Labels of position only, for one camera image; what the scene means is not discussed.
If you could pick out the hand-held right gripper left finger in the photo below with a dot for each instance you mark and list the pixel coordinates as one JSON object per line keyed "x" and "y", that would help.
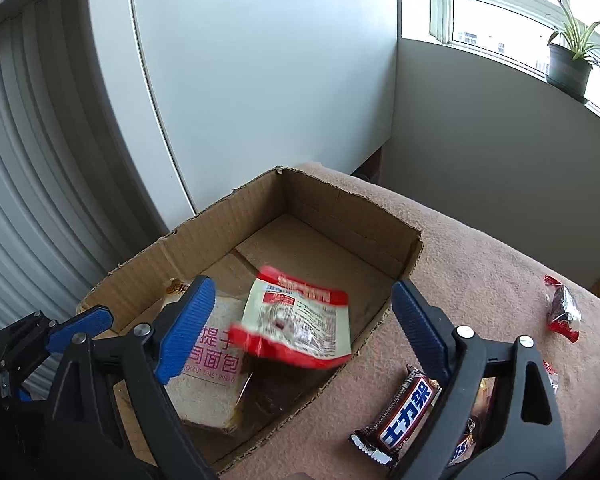
{"x": 187, "y": 330}

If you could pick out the red white snack packet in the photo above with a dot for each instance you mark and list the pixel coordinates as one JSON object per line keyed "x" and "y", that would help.
{"x": 290, "y": 315}

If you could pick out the brown chocolate bar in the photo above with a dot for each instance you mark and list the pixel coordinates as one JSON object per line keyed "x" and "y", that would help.
{"x": 405, "y": 420}
{"x": 462, "y": 447}

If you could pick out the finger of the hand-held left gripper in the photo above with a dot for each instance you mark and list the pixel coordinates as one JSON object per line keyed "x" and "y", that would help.
{"x": 80, "y": 327}

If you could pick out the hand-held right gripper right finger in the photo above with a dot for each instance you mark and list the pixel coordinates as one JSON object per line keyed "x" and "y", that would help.
{"x": 420, "y": 325}

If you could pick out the white window frame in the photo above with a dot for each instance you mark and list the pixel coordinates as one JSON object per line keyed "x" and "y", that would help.
{"x": 440, "y": 5}

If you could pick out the white ribbed panel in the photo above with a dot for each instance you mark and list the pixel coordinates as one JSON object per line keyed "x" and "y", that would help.
{"x": 30, "y": 160}

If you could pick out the potted spider plant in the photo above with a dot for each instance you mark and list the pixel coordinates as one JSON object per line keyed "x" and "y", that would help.
{"x": 570, "y": 70}

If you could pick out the sliced toast bread packet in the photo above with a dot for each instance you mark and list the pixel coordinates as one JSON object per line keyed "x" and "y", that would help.
{"x": 205, "y": 400}

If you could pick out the brown cardboard box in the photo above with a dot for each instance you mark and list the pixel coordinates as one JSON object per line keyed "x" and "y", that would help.
{"x": 330, "y": 220}

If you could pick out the white cabinet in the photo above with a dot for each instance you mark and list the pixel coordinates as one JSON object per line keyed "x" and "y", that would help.
{"x": 255, "y": 60}

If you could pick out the clear red-ended date packet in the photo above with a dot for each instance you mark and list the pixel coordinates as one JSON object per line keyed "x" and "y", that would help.
{"x": 551, "y": 377}
{"x": 562, "y": 310}

